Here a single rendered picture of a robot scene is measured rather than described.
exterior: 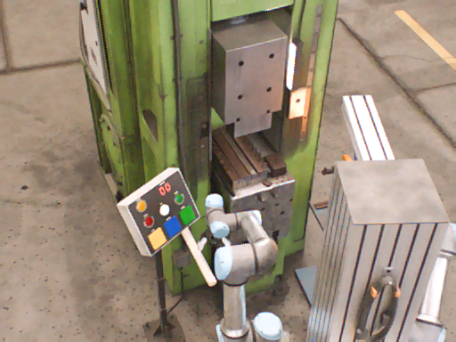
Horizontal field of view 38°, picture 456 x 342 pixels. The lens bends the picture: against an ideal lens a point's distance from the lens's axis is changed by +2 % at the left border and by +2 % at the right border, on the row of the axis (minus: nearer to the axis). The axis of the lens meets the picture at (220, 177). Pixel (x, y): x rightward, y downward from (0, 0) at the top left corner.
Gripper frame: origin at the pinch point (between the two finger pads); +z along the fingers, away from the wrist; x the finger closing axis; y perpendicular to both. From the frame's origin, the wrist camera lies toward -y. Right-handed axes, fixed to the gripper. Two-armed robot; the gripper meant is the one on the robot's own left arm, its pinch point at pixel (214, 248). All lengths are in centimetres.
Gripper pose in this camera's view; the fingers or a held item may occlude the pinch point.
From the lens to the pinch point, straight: 305.5
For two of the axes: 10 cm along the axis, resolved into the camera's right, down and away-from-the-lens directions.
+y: 0.5, 6.8, -7.3
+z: -0.1, 7.3, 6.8
